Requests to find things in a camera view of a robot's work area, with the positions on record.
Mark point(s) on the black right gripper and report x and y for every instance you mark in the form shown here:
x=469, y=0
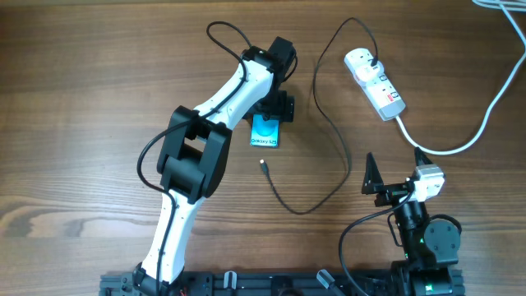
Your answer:
x=390, y=192

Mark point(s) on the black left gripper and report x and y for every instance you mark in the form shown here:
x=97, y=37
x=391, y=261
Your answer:
x=283, y=109

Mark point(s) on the Galaxy smartphone teal screen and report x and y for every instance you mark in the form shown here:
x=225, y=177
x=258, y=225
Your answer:
x=264, y=133

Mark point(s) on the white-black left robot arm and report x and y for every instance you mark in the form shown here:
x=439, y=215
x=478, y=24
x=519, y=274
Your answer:
x=194, y=155

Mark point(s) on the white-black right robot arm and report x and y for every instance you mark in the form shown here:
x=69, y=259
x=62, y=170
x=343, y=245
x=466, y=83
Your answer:
x=430, y=242

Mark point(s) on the white USB charger plug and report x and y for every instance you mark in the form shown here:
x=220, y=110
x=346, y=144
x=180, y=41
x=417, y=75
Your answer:
x=366, y=73

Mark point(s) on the white power strip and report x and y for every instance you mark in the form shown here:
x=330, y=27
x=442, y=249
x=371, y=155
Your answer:
x=381, y=93

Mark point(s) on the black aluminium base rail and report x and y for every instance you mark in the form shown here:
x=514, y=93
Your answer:
x=373, y=282

